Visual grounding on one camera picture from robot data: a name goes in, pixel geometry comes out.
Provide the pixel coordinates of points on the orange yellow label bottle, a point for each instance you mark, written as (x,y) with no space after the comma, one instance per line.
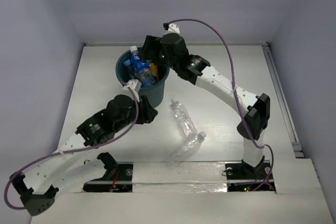
(155,71)

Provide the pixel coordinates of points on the dark green ribbed bin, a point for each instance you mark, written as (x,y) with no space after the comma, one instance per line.
(153,93)

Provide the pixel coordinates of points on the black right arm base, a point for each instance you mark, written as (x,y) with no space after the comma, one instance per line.
(240,178)

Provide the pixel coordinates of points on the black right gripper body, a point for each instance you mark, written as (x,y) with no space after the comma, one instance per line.
(165,60)

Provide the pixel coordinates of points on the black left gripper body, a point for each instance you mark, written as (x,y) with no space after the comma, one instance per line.
(146,109)

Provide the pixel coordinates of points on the silver foil tape strip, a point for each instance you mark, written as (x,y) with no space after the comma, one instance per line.
(183,177)

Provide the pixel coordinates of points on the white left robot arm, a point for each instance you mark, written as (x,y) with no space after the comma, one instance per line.
(79,160)

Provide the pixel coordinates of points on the blue label white cap bottle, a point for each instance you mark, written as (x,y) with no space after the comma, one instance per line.
(142,69)

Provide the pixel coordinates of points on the clear bottle sideways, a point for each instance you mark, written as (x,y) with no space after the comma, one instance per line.
(188,147)

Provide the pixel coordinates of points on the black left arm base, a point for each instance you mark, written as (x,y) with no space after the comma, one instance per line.
(120,182)

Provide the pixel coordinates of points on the aluminium rail on table edge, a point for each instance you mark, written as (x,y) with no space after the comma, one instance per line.
(296,146)

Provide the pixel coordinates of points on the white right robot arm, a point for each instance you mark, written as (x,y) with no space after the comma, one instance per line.
(253,109)

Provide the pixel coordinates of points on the clear crushed bottle white cap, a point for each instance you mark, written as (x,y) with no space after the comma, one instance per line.
(183,120)

